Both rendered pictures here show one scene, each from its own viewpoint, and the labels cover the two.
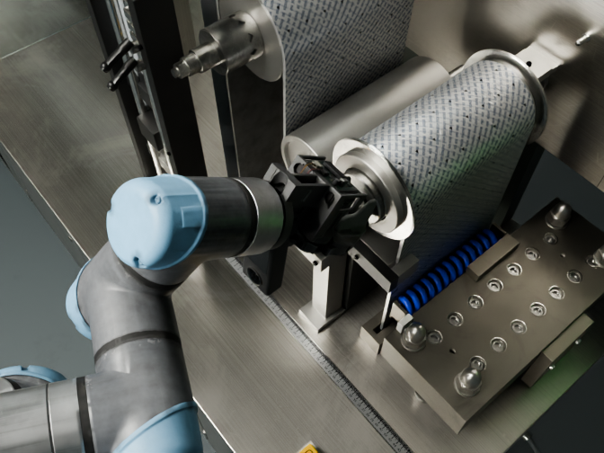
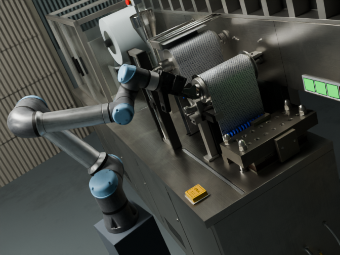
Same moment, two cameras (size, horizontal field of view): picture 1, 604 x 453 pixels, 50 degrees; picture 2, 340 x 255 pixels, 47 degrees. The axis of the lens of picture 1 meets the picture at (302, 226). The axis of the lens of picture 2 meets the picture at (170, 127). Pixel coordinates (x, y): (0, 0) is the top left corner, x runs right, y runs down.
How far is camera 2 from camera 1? 1.17 m
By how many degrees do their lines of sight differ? 35
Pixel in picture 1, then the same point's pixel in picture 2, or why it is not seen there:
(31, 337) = not seen: hidden behind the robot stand
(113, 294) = (119, 93)
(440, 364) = (236, 146)
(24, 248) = not seen: hidden behind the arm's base
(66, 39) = (143, 111)
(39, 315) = not seen: hidden behind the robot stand
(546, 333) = (275, 133)
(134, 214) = (121, 70)
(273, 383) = (191, 175)
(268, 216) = (154, 75)
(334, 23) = (192, 54)
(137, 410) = (118, 103)
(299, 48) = (181, 61)
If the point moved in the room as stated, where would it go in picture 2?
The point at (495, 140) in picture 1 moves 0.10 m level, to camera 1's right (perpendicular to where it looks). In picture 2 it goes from (237, 71) to (260, 65)
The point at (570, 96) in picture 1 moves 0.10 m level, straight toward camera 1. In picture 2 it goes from (268, 60) to (256, 70)
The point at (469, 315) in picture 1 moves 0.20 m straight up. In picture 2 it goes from (249, 134) to (237, 93)
